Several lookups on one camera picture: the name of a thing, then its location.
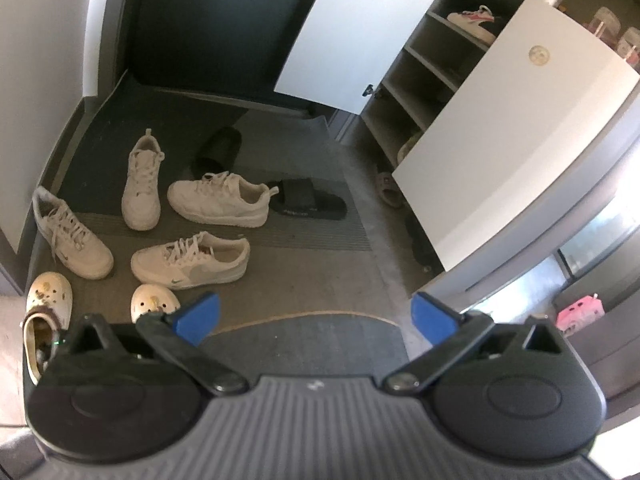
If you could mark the all-white lace-up sneaker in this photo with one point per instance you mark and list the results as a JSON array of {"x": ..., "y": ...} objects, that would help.
[
  {"x": 220, "y": 202},
  {"x": 142, "y": 185}
]

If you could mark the beige slipper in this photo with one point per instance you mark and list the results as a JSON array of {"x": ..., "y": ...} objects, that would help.
[{"x": 389, "y": 187}]

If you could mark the white cabinet door with sticker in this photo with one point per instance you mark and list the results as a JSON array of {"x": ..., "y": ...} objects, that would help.
[{"x": 510, "y": 150}]

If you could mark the cream clog with charms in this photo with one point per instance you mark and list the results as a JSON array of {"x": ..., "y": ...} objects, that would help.
[
  {"x": 152, "y": 302},
  {"x": 47, "y": 292}
]

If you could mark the pink box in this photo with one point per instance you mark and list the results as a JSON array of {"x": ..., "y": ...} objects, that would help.
[{"x": 580, "y": 314}]

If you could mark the dark shoe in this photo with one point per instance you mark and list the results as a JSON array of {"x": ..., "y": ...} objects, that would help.
[{"x": 420, "y": 245}]

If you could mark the clear plastic jar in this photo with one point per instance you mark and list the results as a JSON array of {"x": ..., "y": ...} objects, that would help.
[
  {"x": 630, "y": 47},
  {"x": 605, "y": 24}
]

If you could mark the pale yellow shoe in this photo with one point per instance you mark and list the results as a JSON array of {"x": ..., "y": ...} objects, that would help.
[{"x": 407, "y": 147}]

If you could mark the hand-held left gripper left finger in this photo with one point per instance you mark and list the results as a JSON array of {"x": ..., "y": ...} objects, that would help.
[{"x": 197, "y": 317}]

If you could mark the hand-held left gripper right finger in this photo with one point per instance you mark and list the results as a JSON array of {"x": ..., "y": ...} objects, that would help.
[{"x": 432, "y": 317}]

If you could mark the plain white cabinet door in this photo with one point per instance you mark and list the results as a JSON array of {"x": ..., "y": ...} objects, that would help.
[{"x": 360, "y": 35}]

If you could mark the grey shoe cabinet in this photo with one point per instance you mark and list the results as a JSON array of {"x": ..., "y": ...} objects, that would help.
[{"x": 420, "y": 60}]

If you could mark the dark grey floor mat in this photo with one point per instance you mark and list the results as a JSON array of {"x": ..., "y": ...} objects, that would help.
[{"x": 310, "y": 345}]

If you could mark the white sneaker with pink stripe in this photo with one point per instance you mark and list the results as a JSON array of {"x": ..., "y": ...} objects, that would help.
[{"x": 472, "y": 19}]

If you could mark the white sneaker with grey logo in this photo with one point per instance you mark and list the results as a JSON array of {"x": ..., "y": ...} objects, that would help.
[
  {"x": 75, "y": 245},
  {"x": 200, "y": 265}
]

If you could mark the black slide sandal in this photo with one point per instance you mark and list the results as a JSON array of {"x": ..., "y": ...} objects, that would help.
[
  {"x": 217, "y": 152},
  {"x": 305, "y": 197}
]

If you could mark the ribbed grey doormat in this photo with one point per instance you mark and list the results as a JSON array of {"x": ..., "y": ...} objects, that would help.
[{"x": 320, "y": 232}]

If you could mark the dark entrance door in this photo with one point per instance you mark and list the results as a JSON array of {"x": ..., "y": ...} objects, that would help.
[{"x": 215, "y": 25}]

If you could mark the black floor mat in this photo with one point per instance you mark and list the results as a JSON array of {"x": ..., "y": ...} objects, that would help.
[{"x": 100, "y": 160}]

